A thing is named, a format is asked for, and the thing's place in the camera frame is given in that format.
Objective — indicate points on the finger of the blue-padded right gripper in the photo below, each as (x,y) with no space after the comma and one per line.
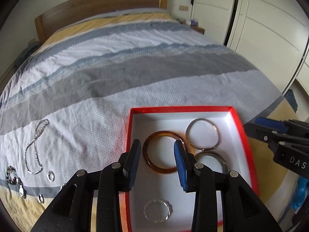
(276,125)

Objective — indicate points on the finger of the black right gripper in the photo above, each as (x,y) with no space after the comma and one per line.
(261,133)

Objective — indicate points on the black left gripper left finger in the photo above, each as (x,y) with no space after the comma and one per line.
(129,165)

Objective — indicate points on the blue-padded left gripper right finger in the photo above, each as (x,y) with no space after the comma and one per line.
(185,168)

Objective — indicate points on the dark tortoiseshell bangle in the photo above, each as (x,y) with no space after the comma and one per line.
(216,156)

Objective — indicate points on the thin silver bangle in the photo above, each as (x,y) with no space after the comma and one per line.
(202,134)

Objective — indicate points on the amber resin bangle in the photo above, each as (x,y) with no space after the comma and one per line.
(155,135)

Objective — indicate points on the twisted silver bangle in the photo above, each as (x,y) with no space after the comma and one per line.
(157,211)

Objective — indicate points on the red jewelry box tray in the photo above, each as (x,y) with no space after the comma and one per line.
(144,121)

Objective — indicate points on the blue gloved hand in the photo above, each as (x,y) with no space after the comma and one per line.
(299,196)

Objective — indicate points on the striped bed duvet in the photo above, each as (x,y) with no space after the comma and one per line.
(67,106)

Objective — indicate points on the white wardrobe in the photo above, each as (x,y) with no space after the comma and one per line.
(271,34)

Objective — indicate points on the wooden nightstand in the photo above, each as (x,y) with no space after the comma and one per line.
(194,27)

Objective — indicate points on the purple tissue box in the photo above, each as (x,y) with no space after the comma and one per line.
(192,23)

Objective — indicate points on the dark clothes pile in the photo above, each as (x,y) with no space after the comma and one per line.
(27,52)

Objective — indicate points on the wooden headboard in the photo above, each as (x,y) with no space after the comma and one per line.
(73,11)

